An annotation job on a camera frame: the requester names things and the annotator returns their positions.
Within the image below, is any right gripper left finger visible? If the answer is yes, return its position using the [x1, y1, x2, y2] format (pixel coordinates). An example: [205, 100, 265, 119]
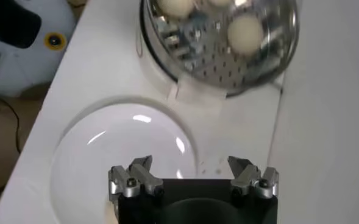
[107, 155, 165, 203]

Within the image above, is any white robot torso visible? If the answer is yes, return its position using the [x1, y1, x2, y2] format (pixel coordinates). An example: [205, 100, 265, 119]
[0, 0, 77, 98]

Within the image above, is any black floor cable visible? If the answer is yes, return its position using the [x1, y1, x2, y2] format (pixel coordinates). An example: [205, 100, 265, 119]
[0, 93, 22, 155]

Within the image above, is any stainless steel steamer basket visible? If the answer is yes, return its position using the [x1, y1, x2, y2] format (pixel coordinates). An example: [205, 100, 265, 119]
[139, 0, 301, 101]

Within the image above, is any white steamed baozi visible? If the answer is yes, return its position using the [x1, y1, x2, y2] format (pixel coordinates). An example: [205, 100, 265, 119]
[227, 14, 265, 56]
[156, 0, 196, 19]
[208, 0, 233, 7]

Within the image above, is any white round plate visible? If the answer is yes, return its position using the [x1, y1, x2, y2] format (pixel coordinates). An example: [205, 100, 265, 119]
[49, 102, 198, 224]

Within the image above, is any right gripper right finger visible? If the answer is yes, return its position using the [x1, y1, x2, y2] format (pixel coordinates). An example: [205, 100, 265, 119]
[227, 155, 280, 200]

